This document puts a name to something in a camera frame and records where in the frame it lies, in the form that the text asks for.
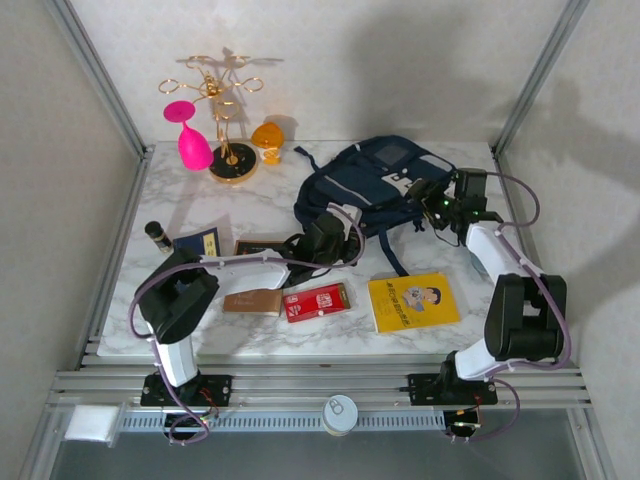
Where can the navy blue backpack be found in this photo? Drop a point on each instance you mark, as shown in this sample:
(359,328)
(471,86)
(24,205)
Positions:
(380,170)

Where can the red pencil case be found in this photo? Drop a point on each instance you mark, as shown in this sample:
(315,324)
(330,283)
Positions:
(315,302)

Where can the brown box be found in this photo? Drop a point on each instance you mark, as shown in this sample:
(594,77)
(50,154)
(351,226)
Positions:
(252,301)

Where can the navy blue book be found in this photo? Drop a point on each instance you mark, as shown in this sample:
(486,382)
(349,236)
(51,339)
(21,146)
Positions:
(202,242)

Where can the yellow picture book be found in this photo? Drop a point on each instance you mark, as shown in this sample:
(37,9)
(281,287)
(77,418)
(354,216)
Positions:
(395,310)

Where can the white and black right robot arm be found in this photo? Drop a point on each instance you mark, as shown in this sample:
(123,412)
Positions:
(500,255)

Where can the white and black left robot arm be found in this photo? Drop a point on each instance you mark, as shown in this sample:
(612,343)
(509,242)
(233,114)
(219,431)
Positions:
(175,360)

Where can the orange glass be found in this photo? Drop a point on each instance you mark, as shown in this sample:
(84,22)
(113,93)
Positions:
(266,135)

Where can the small black bottle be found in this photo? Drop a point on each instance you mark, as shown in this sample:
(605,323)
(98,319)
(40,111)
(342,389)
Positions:
(159,239)

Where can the pink wine glass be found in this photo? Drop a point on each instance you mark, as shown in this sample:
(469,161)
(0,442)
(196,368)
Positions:
(195,150)

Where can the silver tin can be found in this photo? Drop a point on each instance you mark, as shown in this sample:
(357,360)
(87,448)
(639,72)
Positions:
(340,410)

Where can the white foam block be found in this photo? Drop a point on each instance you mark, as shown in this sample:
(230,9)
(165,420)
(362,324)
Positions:
(90,424)

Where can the aluminium right side rail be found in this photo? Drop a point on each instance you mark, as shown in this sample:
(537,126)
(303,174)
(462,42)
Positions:
(504,162)

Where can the aluminium rail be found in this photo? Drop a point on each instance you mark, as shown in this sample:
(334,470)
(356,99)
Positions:
(112,260)
(504,162)

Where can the aluminium front frame rails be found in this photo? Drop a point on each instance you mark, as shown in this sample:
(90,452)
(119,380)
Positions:
(300,385)

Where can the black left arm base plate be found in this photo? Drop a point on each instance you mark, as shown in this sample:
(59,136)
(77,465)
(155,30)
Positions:
(215,387)

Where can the aluminium right frame post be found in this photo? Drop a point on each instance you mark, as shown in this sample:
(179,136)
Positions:
(538,75)

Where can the aluminium frame post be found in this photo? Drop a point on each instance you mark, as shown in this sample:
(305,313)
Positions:
(100,75)
(538,75)

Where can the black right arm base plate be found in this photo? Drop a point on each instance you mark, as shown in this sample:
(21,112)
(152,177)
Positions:
(420,389)

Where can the aluminium left side rail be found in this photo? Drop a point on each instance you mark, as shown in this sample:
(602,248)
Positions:
(112,260)

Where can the aluminium left frame post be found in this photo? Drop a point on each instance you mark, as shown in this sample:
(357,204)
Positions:
(100,75)

